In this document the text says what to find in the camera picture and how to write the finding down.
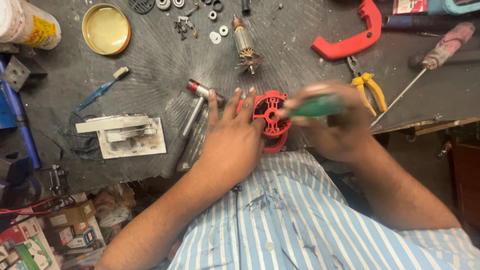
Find white container with yellow label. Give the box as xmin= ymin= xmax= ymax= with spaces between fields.
xmin=0 ymin=0 xmax=62 ymax=51

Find grey metal bracket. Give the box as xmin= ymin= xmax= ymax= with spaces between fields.
xmin=1 ymin=55 xmax=49 ymax=93

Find screwdriver with pink wrapped handle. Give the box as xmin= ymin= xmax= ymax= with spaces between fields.
xmin=370 ymin=21 xmax=476 ymax=128

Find black ribbed rubber mat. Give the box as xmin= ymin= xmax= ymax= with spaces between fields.
xmin=17 ymin=0 xmax=480 ymax=192

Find metal hammer with ribbed grip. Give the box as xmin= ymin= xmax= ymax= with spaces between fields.
xmin=161 ymin=79 xmax=226 ymax=179

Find blue toothbrush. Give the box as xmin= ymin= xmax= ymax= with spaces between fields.
xmin=76 ymin=67 xmax=130 ymax=112

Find red plastic tool handle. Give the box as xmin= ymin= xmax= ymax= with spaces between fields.
xmin=311 ymin=0 xmax=383 ymax=61

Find red white box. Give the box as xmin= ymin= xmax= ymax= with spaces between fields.
xmin=392 ymin=0 xmax=429 ymax=16

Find cluster of black screws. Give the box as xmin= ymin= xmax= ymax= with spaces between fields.
xmin=173 ymin=21 xmax=188 ymax=41

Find person's left hand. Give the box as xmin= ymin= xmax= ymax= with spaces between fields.
xmin=195 ymin=87 xmax=267 ymax=185

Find blue white striped shirt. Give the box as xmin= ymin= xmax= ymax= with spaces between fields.
xmin=167 ymin=149 xmax=480 ymax=270

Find red wire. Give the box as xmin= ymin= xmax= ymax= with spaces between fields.
xmin=0 ymin=196 xmax=77 ymax=217

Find gold round tin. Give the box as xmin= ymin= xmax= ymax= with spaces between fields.
xmin=81 ymin=3 xmax=131 ymax=56

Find brown wooden cabinet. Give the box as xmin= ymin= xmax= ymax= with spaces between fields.
xmin=449 ymin=125 xmax=480 ymax=230

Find small metal clamp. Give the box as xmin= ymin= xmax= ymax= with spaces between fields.
xmin=48 ymin=164 xmax=70 ymax=196

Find red plastic motor housing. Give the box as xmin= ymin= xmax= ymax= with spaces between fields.
xmin=236 ymin=90 xmax=293 ymax=154

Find green handled screwdriver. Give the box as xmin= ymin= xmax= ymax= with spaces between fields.
xmin=275 ymin=94 xmax=344 ymax=121

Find dirty white plate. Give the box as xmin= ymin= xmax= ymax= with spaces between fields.
xmin=97 ymin=117 xmax=167 ymax=160

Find heap of cardboard boxes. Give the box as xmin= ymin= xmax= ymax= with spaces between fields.
xmin=0 ymin=183 xmax=137 ymax=270

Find brown bottle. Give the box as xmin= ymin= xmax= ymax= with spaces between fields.
xmin=434 ymin=137 xmax=453 ymax=160

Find motor armature with fan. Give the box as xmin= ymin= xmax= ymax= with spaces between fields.
xmin=231 ymin=15 xmax=266 ymax=75

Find yellow handled pliers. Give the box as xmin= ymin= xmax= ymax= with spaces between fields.
xmin=346 ymin=55 xmax=388 ymax=117

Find black round grille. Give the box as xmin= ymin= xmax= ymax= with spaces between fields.
xmin=127 ymin=0 xmax=156 ymax=15

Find grey metal block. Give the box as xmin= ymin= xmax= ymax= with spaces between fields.
xmin=75 ymin=113 xmax=158 ymax=144

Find teal plastic tool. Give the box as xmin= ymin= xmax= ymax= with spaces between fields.
xmin=427 ymin=0 xmax=480 ymax=16

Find blue pipe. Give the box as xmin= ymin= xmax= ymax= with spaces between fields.
xmin=0 ymin=56 xmax=42 ymax=170

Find person's right hand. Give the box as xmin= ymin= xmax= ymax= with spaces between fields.
xmin=279 ymin=80 xmax=373 ymax=164

